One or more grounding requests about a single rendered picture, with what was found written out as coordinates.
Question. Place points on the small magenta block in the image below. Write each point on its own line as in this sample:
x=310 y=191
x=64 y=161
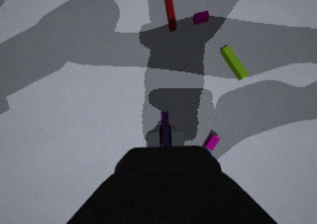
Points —
x=211 y=142
x=201 y=17

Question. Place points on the purple rod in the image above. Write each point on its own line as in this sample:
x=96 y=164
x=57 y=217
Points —
x=164 y=128

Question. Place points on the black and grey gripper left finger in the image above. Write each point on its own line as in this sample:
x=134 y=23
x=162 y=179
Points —
x=155 y=137

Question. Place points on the red rod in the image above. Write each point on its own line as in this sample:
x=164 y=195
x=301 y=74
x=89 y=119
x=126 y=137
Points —
x=170 y=15

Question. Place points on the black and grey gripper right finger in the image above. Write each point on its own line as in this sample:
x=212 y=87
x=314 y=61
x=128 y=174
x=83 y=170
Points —
x=176 y=137

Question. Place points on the lime green rod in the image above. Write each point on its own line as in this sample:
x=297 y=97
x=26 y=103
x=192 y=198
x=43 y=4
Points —
x=234 y=62

